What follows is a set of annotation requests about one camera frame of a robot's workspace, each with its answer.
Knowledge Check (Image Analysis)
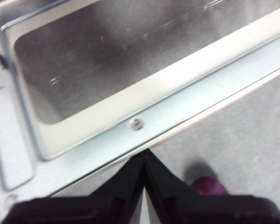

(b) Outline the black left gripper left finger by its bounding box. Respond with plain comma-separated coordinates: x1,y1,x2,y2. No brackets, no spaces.
2,150,147,224

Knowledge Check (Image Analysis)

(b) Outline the oven door with beige handle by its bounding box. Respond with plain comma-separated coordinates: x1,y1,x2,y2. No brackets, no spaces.
0,0,280,210

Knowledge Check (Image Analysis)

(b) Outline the purple eggplant with green stem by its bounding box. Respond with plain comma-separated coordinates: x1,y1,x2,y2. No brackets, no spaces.
192,176,229,196

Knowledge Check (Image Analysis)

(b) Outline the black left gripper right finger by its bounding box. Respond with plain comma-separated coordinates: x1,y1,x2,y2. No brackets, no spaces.
145,149,280,224

